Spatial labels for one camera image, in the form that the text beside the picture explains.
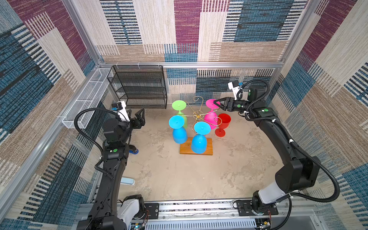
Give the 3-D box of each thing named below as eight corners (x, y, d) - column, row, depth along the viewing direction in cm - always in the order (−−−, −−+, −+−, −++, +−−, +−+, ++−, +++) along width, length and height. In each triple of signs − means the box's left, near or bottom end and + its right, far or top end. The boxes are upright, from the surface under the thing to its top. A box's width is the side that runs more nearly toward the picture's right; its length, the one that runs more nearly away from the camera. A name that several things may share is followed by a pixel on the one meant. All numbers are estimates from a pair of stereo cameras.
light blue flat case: (122, 185, 84) (119, 183, 81) (124, 179, 86) (121, 177, 83) (134, 186, 83) (132, 184, 80) (135, 180, 85) (133, 178, 82)
